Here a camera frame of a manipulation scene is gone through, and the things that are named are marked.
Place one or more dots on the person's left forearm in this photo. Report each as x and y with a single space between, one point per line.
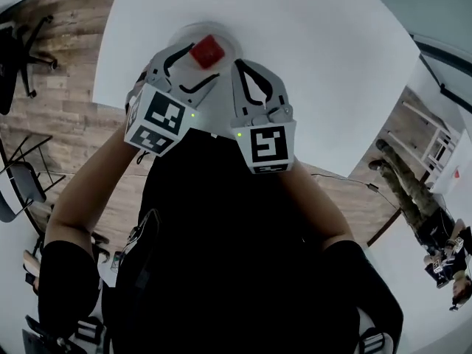
92 190

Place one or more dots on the red rectangular block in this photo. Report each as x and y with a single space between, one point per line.
207 52

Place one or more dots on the small red object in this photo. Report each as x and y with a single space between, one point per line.
457 173

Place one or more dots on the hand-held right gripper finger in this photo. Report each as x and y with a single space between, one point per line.
237 94
280 90

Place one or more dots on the person's right forearm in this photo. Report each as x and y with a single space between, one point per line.
317 205

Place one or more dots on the white metal stool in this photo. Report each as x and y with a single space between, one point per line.
435 142

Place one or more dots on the white round plate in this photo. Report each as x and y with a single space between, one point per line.
228 41

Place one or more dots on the black power adapter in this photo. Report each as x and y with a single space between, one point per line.
373 187

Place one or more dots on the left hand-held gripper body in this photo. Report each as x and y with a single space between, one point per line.
162 118

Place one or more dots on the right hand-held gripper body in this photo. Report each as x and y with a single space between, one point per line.
269 146

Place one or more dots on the person's black clothing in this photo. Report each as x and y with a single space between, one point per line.
228 253

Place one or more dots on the black folding chair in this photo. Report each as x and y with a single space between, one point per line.
24 183

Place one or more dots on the black window frame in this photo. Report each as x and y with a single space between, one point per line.
442 68

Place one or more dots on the black office chair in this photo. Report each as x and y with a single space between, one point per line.
11 61

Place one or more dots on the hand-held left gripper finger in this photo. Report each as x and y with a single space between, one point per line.
162 59
201 92

